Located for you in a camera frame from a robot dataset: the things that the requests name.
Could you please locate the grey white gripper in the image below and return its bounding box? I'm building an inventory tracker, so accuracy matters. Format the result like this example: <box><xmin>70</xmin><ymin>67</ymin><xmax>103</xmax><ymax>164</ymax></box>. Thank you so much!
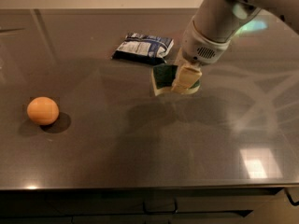
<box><xmin>171</xmin><ymin>19</ymin><xmax>230</xmax><ymax>94</ymax></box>

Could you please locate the green and yellow sponge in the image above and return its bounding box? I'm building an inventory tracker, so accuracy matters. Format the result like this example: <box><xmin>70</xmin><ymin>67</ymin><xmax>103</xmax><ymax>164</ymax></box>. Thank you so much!
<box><xmin>150</xmin><ymin>63</ymin><xmax>201</xmax><ymax>97</ymax></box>

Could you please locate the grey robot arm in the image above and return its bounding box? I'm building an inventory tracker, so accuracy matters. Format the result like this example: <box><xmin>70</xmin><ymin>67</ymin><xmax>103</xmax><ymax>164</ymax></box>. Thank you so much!
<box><xmin>171</xmin><ymin>0</ymin><xmax>299</xmax><ymax>94</ymax></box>

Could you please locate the blue chip bag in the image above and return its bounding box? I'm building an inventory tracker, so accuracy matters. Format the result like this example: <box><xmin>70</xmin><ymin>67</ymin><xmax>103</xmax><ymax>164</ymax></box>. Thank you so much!
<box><xmin>112</xmin><ymin>33</ymin><xmax>174</xmax><ymax>65</ymax></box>

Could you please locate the orange ball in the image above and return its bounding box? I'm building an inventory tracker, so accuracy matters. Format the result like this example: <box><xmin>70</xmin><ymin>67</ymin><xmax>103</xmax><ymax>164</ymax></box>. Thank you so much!
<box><xmin>27</xmin><ymin>97</ymin><xmax>59</xmax><ymax>125</ymax></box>

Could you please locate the black drawer handle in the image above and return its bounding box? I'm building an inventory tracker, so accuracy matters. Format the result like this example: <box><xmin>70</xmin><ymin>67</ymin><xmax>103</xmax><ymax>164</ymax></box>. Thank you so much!
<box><xmin>142</xmin><ymin>196</ymin><xmax>178</xmax><ymax>215</ymax></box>

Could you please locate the black cable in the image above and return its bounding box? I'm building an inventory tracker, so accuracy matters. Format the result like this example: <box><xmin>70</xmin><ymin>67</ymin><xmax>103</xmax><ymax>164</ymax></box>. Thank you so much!
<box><xmin>283</xmin><ymin>187</ymin><xmax>299</xmax><ymax>206</ymax></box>

